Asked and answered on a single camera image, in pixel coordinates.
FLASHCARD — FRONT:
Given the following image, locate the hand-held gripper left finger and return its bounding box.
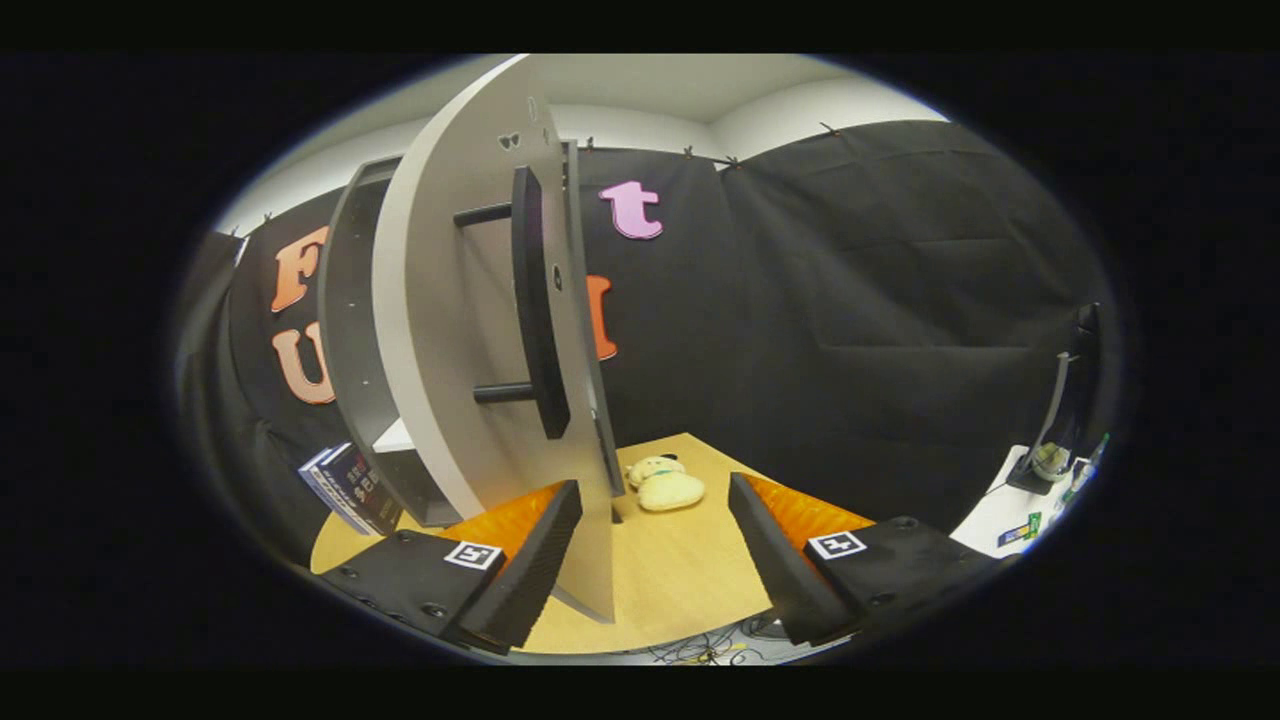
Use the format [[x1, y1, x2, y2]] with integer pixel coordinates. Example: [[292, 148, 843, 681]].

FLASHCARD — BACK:
[[313, 479, 584, 656]]

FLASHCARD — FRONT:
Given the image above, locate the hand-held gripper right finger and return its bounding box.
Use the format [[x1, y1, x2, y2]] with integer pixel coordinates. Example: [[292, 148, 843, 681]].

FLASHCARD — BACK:
[[728, 473, 1006, 648]]

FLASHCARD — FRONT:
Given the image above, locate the black door handle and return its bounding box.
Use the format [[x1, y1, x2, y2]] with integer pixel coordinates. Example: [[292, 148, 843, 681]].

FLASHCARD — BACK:
[[453, 165, 571, 441]]

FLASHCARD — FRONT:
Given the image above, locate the cream plush toy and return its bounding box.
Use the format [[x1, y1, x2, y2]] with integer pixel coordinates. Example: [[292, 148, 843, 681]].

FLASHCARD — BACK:
[[625, 455, 706, 513]]

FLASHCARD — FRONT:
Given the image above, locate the dark blue printed box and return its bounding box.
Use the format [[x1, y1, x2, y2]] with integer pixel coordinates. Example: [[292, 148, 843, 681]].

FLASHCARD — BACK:
[[298, 442, 404, 538]]

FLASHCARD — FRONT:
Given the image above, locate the white side table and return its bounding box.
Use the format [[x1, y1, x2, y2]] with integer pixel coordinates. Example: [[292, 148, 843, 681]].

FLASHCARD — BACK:
[[948, 445, 1096, 559]]

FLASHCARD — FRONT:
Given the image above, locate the black monitor on stand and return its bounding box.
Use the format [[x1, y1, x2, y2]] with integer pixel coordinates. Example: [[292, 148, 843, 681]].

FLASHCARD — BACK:
[[1005, 303, 1101, 496]]

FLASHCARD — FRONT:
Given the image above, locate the black backdrop cloth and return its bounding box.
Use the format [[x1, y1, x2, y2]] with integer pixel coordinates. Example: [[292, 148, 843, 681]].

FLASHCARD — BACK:
[[172, 120, 1126, 561]]

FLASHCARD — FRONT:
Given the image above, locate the grey cabinet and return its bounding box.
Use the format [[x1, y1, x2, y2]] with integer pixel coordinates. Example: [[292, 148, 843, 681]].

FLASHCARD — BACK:
[[318, 155, 471, 529]]

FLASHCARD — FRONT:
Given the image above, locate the cluster of coloured pens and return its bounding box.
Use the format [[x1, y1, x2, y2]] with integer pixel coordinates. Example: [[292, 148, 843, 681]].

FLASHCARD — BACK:
[[1060, 432, 1111, 506]]

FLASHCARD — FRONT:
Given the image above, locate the tangle of floor cables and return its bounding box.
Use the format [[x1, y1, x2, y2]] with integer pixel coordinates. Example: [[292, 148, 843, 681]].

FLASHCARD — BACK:
[[645, 625, 791, 666]]

